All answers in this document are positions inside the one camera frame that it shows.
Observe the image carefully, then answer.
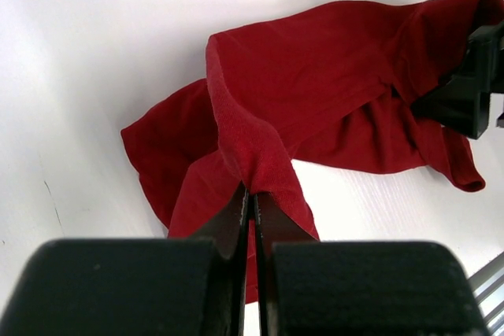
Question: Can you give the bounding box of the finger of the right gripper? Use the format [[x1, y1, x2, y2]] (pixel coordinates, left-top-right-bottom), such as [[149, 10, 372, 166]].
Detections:
[[411, 23, 503, 139]]

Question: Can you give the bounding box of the red t shirt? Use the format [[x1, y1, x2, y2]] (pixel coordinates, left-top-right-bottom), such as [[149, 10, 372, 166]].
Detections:
[[120, 0, 504, 305]]

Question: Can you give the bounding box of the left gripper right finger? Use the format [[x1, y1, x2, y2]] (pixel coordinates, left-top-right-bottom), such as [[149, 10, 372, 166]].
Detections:
[[253, 194, 487, 335]]

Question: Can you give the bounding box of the aluminium mounting rail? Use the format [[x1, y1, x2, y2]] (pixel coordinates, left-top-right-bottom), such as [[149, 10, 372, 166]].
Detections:
[[469, 253, 504, 336]]

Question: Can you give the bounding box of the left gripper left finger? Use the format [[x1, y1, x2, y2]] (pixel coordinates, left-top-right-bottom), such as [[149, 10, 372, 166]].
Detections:
[[11, 186, 249, 335]]

